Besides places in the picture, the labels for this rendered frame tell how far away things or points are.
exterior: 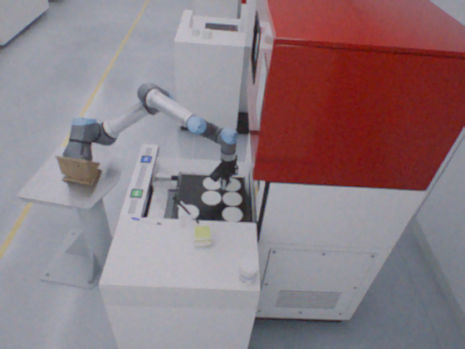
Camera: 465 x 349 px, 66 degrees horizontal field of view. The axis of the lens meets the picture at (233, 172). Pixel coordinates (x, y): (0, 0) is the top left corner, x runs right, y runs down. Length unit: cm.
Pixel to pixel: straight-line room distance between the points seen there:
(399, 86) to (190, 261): 102
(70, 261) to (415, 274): 250
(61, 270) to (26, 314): 33
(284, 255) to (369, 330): 100
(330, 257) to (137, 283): 97
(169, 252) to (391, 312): 174
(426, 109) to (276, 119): 52
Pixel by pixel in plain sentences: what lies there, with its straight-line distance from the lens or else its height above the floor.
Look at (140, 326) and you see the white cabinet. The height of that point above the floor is 63.
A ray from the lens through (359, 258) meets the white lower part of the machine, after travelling 200.
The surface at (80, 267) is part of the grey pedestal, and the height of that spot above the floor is 1.
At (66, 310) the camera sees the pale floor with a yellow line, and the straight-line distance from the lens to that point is 264.
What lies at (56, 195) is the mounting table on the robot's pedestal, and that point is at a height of 82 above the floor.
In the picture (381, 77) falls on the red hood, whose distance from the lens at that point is 131.
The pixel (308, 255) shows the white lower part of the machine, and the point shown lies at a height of 74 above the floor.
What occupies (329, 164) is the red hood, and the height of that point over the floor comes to 133.
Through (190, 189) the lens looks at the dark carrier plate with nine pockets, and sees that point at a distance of 189.
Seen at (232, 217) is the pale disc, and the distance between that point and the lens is 177.
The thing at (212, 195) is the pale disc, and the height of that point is 90.
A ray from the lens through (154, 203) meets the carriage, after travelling 186.
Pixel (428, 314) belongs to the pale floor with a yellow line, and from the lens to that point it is 293.
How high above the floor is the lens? 222
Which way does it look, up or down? 41 degrees down
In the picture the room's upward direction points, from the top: 6 degrees clockwise
